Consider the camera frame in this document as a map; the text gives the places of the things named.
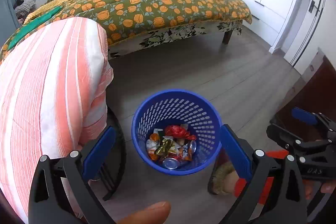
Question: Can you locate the orange white snack packet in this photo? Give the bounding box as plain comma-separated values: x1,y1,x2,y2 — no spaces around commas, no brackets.
146,133,161,161

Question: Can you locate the crushed orange soda can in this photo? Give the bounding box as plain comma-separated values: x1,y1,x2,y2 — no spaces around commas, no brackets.
180,140,197,161

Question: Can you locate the crushed red soda can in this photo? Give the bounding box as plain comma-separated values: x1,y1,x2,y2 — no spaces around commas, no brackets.
162,157,181,170

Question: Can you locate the gold black foil wrapper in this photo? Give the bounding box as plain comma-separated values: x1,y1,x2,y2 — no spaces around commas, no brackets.
154,138,173,157

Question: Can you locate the red plastic bag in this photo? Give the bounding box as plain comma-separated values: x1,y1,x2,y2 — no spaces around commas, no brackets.
165,125,197,140

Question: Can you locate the person's right hand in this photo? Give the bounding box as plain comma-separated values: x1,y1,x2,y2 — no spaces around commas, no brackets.
302,180,336,200

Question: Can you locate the person's left hand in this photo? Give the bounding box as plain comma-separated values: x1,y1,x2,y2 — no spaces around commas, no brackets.
117,201,171,224

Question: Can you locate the black folding table leg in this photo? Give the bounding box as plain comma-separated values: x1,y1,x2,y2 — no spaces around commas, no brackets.
94,107,127,201

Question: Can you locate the brown fuzzy slipper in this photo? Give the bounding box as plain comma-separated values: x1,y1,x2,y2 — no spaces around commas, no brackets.
207,153,239,196

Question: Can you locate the striped pink white tablecloth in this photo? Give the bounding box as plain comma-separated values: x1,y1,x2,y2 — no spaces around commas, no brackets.
1,17,113,222

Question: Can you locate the blue plastic waste basket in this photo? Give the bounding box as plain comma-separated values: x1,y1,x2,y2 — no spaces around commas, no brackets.
131,89,222,176

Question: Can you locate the folded green cloth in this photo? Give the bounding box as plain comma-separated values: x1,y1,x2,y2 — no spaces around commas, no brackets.
7,6,61,50

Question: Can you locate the pile of clothes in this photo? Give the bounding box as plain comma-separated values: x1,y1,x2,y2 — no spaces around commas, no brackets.
14,0,36,26

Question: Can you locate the pumpkin pattern green quilt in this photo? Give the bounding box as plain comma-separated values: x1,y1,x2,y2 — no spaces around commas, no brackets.
1,0,252,60

